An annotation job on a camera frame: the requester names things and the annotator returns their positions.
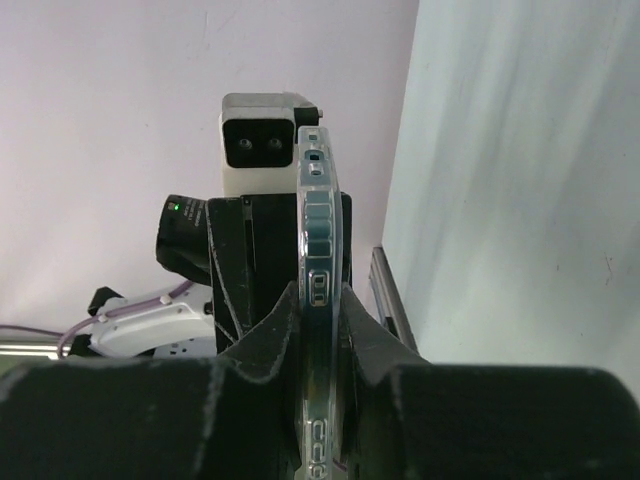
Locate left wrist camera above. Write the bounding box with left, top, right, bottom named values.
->
left=219, top=92, right=322, bottom=197

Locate left aluminium frame post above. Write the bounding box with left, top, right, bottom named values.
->
left=369, top=246, right=418, bottom=352

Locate aluminium front frame rail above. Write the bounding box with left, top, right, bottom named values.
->
left=0, top=342, right=58, bottom=360

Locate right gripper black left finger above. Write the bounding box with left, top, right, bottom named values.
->
left=1, top=285, right=300, bottom=479

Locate phone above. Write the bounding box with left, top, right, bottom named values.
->
left=297, top=126, right=343, bottom=479

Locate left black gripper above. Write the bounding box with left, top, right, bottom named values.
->
left=206, top=192, right=353, bottom=352

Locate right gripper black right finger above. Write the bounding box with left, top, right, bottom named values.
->
left=340, top=288, right=639, bottom=479

